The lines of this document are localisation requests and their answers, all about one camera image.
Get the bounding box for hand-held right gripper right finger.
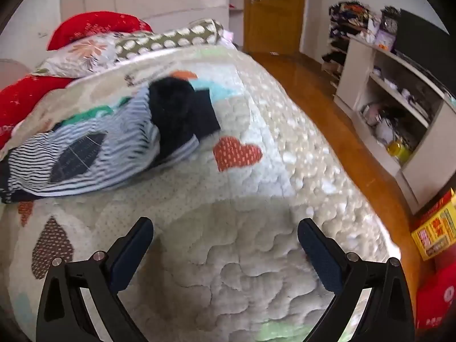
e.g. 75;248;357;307
297;218;416;342

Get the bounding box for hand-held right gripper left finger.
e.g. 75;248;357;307
36;217;154;342

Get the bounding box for blue white striped pants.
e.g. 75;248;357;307
0;85;200;203

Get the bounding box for black fleece pants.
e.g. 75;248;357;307
149;78;196;159

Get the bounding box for heart-patterned quilt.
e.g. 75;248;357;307
0;44;401;342

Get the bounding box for yellow cardboard box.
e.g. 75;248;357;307
411;196;456;260

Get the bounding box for red cardboard box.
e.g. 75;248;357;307
415;264;456;332

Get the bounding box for yellow jar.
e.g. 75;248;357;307
386;139;412;164

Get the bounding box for red pillow with star print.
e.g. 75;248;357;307
0;76;74;150

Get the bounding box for white shelf unit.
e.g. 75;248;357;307
333;36;456;214

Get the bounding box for white floral pillow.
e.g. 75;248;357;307
30;31;157;79

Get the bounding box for beige rounded headboard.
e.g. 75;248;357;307
0;59;32;89

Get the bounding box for green white-dotted pillow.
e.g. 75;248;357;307
114;19;225;61

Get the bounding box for red pillow with floral print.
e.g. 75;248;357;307
47;12;154;51

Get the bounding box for shoe rack with clothes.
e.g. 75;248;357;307
321;2;380;79

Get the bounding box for black television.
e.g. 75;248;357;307
394;7;456;75

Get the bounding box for wooden door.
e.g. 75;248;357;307
243;0;307;55

